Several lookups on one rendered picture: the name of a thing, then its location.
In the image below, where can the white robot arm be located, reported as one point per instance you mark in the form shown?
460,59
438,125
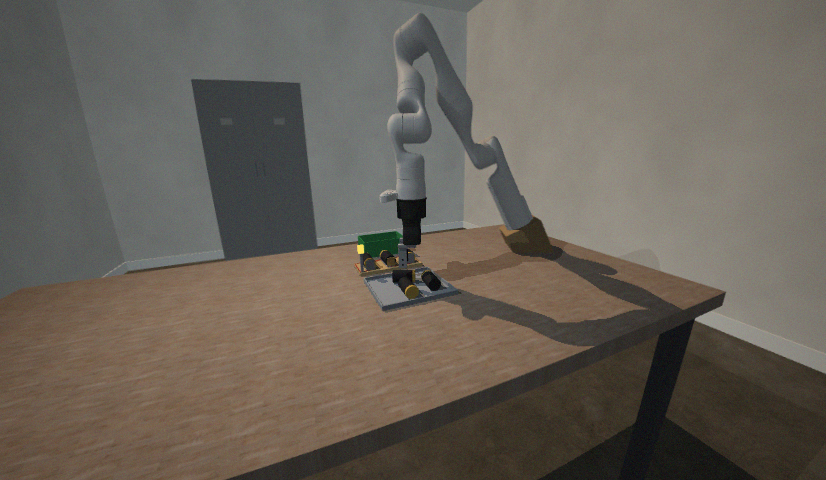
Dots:
413,39

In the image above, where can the green open-top box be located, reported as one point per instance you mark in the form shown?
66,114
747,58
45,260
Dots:
375,243

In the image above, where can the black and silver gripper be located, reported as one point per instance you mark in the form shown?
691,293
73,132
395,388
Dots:
411,208

